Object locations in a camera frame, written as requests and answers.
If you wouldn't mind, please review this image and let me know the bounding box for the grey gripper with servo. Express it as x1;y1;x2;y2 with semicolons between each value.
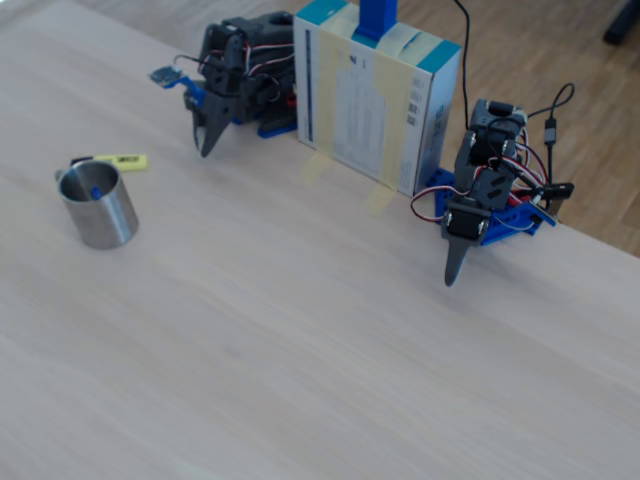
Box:
440;197;492;288

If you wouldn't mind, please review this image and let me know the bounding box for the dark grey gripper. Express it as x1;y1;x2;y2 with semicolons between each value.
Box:
184;63;247;159

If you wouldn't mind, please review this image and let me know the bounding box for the yellow highlighter pen black cap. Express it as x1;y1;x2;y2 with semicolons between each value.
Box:
69;153;149;174

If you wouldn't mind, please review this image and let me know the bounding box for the silver metal cup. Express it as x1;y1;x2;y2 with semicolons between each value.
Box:
53;160;140;250

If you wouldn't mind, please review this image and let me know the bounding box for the beige masking tape strip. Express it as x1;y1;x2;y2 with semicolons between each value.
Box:
364;62;417;218

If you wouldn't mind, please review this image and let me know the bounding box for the black plug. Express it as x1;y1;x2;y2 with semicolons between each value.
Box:
538;182;575;200

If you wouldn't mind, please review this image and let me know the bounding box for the white teal cardboard box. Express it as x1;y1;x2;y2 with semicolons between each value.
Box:
293;0;462;198

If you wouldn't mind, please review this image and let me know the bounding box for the black furniture foot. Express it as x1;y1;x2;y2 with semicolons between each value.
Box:
603;0;640;46

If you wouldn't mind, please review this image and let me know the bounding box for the camera board on blue mount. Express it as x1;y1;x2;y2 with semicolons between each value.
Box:
148;66;206;101

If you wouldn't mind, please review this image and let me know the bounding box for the blue arm base plate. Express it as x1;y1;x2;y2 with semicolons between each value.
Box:
433;169;557;247
257;117;300;139

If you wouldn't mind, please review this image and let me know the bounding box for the red white black servo wire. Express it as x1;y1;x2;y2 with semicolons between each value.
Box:
198;41;297;69
410;186;454;225
244;53;297;81

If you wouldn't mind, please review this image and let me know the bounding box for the black camera cable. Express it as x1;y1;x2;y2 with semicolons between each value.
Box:
172;52;212;72

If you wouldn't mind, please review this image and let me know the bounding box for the black cable with inline adapter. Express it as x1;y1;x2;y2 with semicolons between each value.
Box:
527;82;576;184

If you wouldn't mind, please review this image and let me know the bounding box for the blue camera post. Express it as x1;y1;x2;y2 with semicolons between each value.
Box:
352;0;400;49

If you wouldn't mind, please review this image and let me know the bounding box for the thin black cable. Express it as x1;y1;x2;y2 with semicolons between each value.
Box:
452;0;472;132

